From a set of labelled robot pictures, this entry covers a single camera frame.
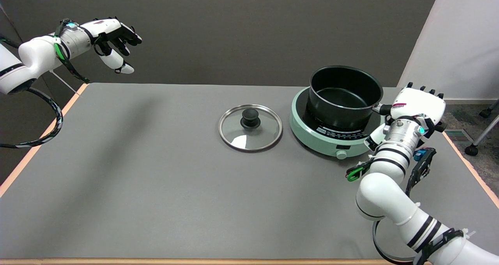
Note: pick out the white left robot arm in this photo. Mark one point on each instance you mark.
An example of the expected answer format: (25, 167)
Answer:
(35, 54)

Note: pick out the metal stand with black casters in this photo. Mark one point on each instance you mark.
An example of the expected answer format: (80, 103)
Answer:
(471, 150)

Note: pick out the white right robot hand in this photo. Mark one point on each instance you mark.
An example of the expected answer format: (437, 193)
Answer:
(419, 105)

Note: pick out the mint green induction cooker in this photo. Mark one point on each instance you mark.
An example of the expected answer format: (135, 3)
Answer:
(312, 136)

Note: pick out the metal floor vent grille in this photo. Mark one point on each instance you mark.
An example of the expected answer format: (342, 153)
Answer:
(460, 135)

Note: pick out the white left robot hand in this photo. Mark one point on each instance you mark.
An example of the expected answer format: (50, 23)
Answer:
(105, 27)

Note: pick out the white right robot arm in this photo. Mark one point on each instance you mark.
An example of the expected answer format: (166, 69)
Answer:
(382, 195)

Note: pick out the glass lid with black knob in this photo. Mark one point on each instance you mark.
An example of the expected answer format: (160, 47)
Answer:
(250, 119)

